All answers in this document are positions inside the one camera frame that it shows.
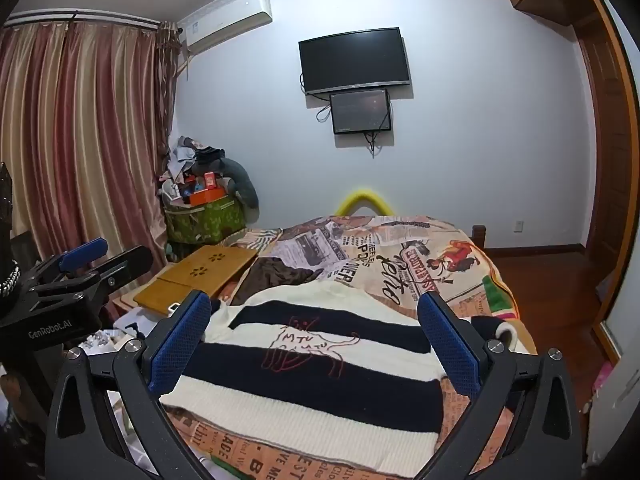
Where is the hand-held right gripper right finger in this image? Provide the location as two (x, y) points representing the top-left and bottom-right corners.
(416, 291), (586, 480)

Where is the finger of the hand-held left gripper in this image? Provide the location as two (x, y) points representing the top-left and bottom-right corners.
(35, 238), (109, 286)
(37, 246), (154, 306)

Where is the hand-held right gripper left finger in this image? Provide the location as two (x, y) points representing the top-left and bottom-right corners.
(44, 290), (221, 480)

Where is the navy and white striped sweater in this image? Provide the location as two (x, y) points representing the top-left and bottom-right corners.
(159, 280), (518, 479)

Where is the pile of clothes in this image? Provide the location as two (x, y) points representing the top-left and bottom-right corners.
(159, 135), (226, 201)

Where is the white bedside table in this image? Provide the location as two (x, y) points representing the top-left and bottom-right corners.
(112, 292), (176, 348)

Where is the wooden lap desk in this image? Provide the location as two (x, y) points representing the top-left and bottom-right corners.
(134, 245), (258, 316)

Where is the orange box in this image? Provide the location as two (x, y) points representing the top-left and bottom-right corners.
(189, 187), (226, 207)

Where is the striped pink curtain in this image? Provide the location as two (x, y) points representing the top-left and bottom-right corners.
(0, 20), (178, 266)

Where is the brown cloth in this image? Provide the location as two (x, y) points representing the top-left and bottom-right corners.
(237, 256), (326, 306)

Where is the printed blanket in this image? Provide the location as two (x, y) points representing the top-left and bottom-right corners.
(165, 215), (538, 480)

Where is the grey plush pillow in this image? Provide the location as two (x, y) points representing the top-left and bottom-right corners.
(195, 156), (261, 209)

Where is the yellow foam tube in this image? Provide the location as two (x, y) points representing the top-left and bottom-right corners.
(336, 187), (393, 217)

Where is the wooden door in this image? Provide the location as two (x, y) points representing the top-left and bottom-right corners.
(575, 0), (640, 356)

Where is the small black monitor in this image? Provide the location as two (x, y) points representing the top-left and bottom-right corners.
(330, 88), (392, 135)

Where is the white air conditioner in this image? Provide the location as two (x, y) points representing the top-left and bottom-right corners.
(176, 0), (273, 56)

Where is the white curtain rail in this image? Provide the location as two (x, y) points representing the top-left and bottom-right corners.
(2, 7), (161, 31)

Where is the black wall television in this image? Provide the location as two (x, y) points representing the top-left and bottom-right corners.
(298, 27), (412, 96)

